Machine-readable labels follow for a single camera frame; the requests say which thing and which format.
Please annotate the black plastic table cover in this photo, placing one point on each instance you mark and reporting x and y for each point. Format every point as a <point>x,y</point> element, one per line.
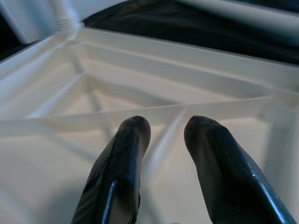
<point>187,35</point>

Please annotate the white plastic table leg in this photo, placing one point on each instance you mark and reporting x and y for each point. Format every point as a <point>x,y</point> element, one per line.
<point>66,11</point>
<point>257,9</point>

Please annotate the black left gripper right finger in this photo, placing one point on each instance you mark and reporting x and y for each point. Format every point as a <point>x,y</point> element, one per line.
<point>233,175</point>

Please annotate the white plastic table top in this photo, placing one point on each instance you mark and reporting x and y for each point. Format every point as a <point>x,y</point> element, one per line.
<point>58,175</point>

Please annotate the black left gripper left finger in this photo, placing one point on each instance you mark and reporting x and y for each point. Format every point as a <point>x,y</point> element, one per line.
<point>116,175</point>

